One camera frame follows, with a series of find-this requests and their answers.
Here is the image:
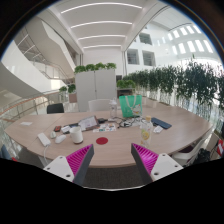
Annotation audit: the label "colourful printed sheet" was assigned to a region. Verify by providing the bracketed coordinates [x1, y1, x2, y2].
[92, 123, 118, 134]

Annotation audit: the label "small white card box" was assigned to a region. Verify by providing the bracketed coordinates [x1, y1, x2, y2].
[60, 125, 72, 134]

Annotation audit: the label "black chair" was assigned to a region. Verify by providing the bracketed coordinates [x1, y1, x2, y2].
[46, 102, 65, 115]

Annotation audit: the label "white chair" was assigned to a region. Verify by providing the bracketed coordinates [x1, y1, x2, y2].
[171, 133, 211, 167]
[87, 98, 112, 113]

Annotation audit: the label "clear shaker bottle white lid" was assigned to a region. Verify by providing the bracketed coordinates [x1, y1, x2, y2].
[109, 97, 119, 119]

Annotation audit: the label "black bag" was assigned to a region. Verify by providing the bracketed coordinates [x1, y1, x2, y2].
[193, 148, 212, 165]

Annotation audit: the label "white computer mouse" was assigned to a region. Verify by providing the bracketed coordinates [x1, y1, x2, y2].
[54, 134, 67, 145]

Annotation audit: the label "brown planter with plant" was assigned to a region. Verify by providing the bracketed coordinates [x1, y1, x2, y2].
[67, 83, 78, 104]

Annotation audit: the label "potted green plant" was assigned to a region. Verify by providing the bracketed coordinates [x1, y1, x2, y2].
[58, 85, 69, 103]

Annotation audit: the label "ceiling light strips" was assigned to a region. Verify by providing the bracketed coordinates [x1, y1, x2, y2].
[60, 2, 143, 50]

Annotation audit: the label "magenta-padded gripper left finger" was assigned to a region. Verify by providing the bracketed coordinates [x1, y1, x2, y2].
[43, 143, 95, 187]

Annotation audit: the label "white power strip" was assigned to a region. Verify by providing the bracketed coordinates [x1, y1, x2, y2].
[37, 132, 52, 147]

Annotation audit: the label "clear yellow-capped drink bottle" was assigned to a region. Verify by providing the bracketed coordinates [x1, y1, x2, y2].
[139, 115, 154, 149]

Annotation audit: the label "row of green plants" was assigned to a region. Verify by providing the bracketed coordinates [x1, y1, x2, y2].
[123, 59, 224, 111]

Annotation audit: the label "white power strip cable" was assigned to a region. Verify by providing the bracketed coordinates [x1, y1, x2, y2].
[42, 145, 48, 164]

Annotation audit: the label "white cabinet with plants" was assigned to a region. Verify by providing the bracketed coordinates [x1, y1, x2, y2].
[73, 62, 118, 113]

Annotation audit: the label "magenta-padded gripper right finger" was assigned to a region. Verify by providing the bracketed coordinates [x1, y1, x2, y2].
[130, 143, 184, 185]

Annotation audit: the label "clear plastic packet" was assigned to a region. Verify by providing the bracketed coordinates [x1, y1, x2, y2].
[152, 125, 164, 134]

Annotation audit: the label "green tote bag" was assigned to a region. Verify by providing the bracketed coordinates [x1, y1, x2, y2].
[118, 94, 144, 119]

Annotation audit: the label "black cables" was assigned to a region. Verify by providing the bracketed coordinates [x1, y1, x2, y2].
[118, 116, 144, 129]

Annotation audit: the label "low wooden planter with plants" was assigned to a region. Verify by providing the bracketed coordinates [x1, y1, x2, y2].
[116, 79, 137, 98]

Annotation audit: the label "white mug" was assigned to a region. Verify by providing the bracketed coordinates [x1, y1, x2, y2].
[68, 126, 84, 145]

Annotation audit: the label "propped tablet with paper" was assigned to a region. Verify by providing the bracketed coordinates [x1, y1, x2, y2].
[77, 115, 100, 132]

